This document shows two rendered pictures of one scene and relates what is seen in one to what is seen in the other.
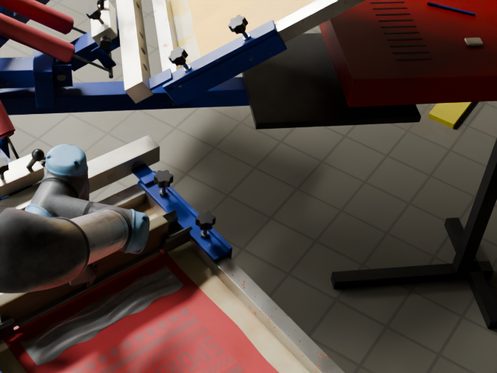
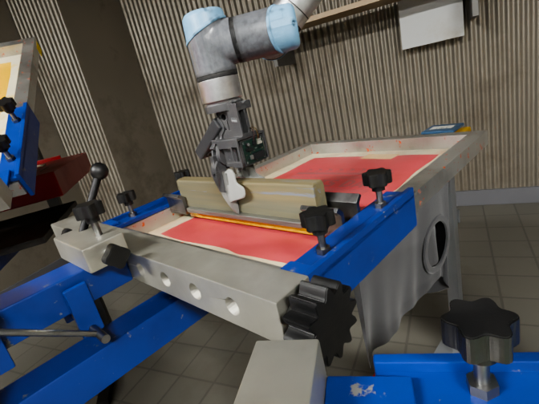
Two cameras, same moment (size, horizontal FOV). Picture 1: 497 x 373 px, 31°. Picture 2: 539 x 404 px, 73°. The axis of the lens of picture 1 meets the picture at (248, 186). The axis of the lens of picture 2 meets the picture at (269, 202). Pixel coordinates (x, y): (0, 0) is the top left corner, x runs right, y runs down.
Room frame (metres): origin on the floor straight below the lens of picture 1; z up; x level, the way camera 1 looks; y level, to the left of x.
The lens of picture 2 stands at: (1.17, 1.04, 1.22)
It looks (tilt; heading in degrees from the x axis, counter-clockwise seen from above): 18 degrees down; 270
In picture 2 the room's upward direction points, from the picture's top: 13 degrees counter-clockwise
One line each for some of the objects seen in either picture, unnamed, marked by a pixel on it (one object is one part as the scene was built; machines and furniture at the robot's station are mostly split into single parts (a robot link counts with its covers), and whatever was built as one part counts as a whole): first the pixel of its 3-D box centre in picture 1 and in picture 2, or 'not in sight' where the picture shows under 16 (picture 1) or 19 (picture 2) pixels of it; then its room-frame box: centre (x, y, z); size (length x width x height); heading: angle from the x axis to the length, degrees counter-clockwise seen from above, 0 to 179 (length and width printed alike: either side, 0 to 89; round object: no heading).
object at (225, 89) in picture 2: not in sight; (221, 91); (1.21, 0.34, 1.23); 0.08 x 0.08 x 0.05
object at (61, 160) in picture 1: (66, 177); (211, 45); (1.21, 0.34, 1.31); 0.09 x 0.08 x 0.11; 172
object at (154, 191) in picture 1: (183, 222); (165, 212); (1.44, 0.14, 0.97); 0.30 x 0.05 x 0.07; 43
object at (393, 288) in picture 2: not in sight; (399, 260); (0.90, 0.28, 0.77); 0.46 x 0.09 x 0.36; 43
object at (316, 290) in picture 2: not in sight; (309, 315); (1.16, 0.75, 1.02); 0.07 x 0.06 x 0.07; 43
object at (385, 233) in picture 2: not in sight; (358, 243); (1.05, 0.55, 0.97); 0.30 x 0.05 x 0.07; 43
